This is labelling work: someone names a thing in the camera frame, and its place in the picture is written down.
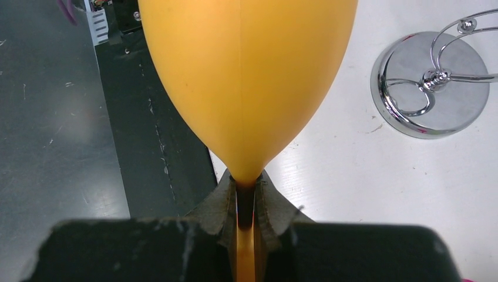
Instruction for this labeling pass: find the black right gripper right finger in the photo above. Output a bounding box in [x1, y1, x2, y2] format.
[255, 172, 461, 281]

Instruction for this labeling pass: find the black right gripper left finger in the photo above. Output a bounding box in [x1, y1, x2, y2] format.
[25, 172, 235, 281]

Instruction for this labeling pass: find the orange wine glass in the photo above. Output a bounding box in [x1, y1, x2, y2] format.
[139, 1, 358, 281]

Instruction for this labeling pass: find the chrome wine glass rack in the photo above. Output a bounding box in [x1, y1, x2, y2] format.
[370, 9, 497, 139]

